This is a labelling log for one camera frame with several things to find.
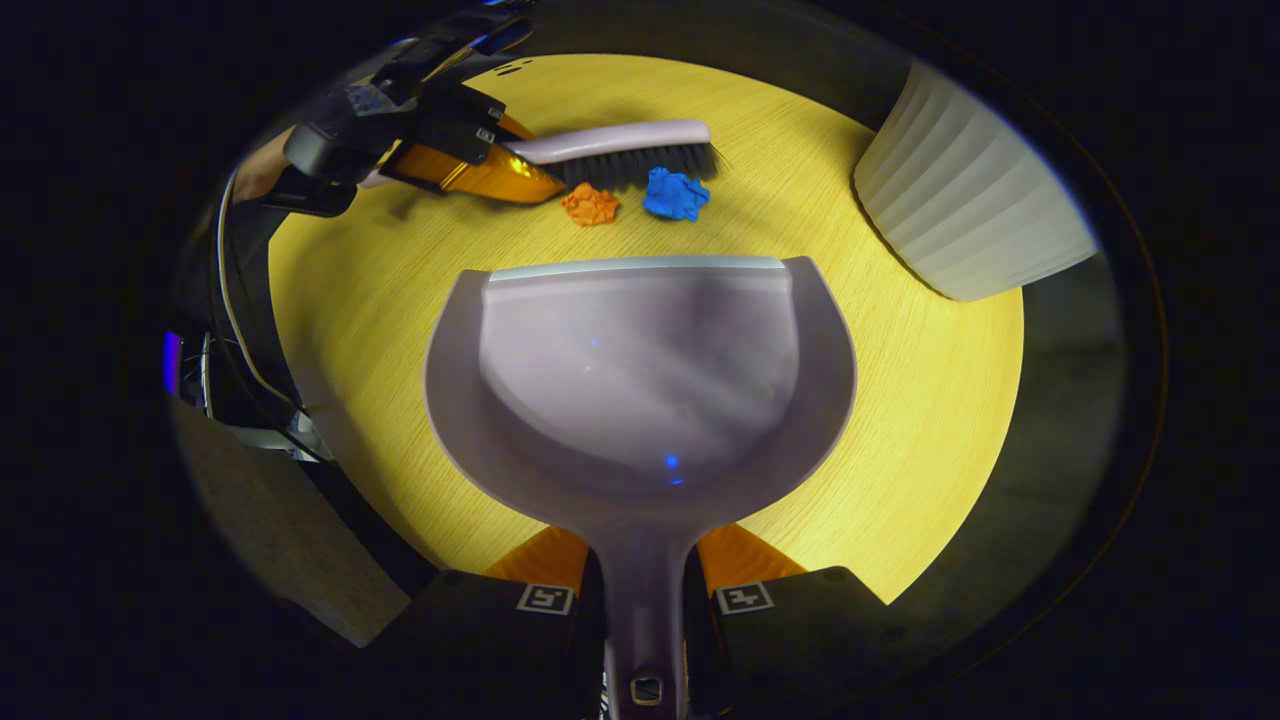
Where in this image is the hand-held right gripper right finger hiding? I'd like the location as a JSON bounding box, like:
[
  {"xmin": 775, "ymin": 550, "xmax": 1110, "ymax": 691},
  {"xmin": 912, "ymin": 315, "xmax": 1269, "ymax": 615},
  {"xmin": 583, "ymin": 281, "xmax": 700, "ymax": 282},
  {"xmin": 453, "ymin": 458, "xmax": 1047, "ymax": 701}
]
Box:
[{"xmin": 684, "ymin": 524, "xmax": 907, "ymax": 720}]

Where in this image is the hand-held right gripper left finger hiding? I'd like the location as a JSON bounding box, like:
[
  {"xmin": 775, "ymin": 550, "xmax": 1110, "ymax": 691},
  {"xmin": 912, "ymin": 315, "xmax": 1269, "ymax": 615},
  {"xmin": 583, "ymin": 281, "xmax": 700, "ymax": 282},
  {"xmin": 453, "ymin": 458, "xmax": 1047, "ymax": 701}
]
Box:
[{"xmin": 365, "ymin": 525, "xmax": 608, "ymax": 720}]

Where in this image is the small pale purple broom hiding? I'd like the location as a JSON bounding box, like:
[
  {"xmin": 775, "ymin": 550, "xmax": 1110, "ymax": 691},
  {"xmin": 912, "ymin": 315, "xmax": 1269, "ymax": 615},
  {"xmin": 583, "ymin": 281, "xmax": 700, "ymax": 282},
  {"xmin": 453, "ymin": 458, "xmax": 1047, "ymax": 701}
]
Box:
[{"xmin": 360, "ymin": 120, "xmax": 723, "ymax": 193}]

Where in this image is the orange paper trash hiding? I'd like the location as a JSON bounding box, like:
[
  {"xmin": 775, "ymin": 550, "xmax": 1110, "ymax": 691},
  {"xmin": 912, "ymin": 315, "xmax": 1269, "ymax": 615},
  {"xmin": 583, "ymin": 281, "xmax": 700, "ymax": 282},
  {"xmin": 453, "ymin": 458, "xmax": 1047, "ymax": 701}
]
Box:
[{"xmin": 560, "ymin": 182, "xmax": 621, "ymax": 227}]

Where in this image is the blue paper trash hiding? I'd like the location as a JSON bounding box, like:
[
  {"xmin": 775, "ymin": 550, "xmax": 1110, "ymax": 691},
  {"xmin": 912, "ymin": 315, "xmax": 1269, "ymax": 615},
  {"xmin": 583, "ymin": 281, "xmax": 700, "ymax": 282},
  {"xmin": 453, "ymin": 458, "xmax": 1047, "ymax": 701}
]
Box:
[{"xmin": 642, "ymin": 167, "xmax": 711, "ymax": 222}]

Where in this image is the pale purple dustpan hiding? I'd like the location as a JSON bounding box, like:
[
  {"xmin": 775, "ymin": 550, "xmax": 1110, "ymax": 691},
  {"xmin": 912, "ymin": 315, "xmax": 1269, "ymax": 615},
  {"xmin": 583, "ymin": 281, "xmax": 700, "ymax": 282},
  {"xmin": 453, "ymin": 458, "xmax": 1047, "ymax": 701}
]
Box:
[{"xmin": 423, "ymin": 255, "xmax": 859, "ymax": 720}]

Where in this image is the white ribbed garbage bin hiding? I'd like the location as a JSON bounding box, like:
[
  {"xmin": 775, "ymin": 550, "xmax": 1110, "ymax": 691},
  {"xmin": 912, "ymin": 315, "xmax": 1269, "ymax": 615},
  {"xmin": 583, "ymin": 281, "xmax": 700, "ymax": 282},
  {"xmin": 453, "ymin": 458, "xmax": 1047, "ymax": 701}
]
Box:
[{"xmin": 852, "ymin": 60, "xmax": 1101, "ymax": 303}]

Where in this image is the yellow wooden desktop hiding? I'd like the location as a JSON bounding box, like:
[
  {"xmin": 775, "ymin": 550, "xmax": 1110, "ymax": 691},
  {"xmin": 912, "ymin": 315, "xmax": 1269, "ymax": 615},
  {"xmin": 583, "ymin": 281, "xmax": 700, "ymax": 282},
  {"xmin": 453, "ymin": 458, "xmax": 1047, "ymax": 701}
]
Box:
[{"xmin": 268, "ymin": 53, "xmax": 1026, "ymax": 606}]

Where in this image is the black electronic device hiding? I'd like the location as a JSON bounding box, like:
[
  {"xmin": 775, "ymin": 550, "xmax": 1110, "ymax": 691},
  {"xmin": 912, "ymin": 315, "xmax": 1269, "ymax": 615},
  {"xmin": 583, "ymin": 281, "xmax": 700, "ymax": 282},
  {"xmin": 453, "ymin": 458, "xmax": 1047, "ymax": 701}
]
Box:
[{"xmin": 163, "ymin": 325, "xmax": 336, "ymax": 463}]

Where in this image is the white cable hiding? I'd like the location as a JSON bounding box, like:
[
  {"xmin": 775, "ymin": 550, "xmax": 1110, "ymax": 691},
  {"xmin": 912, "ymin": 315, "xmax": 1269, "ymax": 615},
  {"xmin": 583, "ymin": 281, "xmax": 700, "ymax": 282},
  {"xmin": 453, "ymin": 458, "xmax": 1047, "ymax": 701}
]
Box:
[{"xmin": 217, "ymin": 170, "xmax": 306, "ymax": 416}]

